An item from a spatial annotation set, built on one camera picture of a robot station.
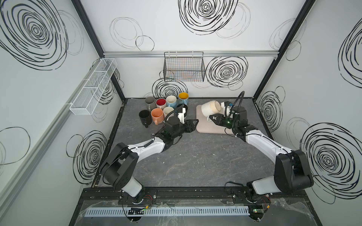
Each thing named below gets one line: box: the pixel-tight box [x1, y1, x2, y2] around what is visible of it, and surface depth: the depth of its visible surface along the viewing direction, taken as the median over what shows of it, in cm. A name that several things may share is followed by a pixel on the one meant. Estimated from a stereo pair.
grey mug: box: [144, 96, 157, 113], surface depth 107 cm
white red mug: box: [155, 97, 167, 110], surface depth 110 cm
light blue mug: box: [165, 95, 177, 109], surface depth 110 cm
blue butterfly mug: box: [178, 91, 190, 105], surface depth 109 cm
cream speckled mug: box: [201, 100, 222, 122], surface depth 84 cm
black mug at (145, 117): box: [138, 109, 153, 129], surface depth 101 cm
